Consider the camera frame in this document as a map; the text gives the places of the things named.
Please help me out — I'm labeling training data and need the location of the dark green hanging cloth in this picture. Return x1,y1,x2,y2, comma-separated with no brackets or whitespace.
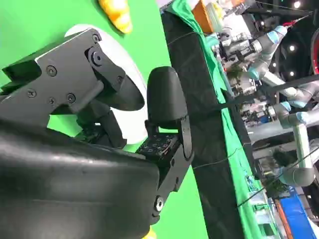
166,0,271,239

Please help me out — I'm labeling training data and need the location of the blue panel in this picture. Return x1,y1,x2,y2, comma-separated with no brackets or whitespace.
278,196,319,239

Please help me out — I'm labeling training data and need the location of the green table cloth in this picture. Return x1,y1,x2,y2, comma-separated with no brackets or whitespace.
0,0,209,239

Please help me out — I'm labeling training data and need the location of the orange box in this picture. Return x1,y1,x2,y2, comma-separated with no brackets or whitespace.
192,0,221,34

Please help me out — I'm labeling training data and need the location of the orange and white bread roll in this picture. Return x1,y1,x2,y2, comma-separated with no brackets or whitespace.
146,225,158,239
98,0,133,34

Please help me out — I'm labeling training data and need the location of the black backdrop curtain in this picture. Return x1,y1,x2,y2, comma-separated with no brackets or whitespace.
160,9,255,239

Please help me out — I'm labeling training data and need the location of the lilac plate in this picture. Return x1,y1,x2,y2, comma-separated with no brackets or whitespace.
64,24,148,151

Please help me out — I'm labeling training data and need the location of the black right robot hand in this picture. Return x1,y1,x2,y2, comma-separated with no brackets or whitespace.
0,28,195,239

